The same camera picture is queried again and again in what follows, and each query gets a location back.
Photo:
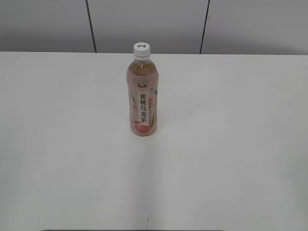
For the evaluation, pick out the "peach oolong tea bottle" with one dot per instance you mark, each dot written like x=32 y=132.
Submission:
x=142 y=81

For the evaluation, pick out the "white bottle cap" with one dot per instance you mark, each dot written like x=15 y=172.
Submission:
x=141 y=50

